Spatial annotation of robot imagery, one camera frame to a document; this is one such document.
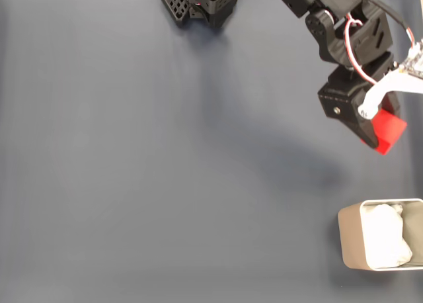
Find red cube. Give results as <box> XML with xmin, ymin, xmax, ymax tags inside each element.
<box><xmin>360</xmin><ymin>108</ymin><xmax>408</xmax><ymax>155</ymax></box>

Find beige rounded box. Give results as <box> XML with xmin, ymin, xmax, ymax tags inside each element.
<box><xmin>337</xmin><ymin>198</ymin><xmax>423</xmax><ymax>271</ymax></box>

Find white crumpled paper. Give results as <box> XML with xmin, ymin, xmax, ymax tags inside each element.
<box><xmin>362</xmin><ymin>202</ymin><xmax>414</xmax><ymax>269</ymax></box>

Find dark blue mat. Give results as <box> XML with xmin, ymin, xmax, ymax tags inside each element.
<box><xmin>0</xmin><ymin>0</ymin><xmax>423</xmax><ymax>303</ymax></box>

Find white and red wires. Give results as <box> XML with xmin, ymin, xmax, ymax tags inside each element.
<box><xmin>343</xmin><ymin>17</ymin><xmax>379</xmax><ymax>85</ymax></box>

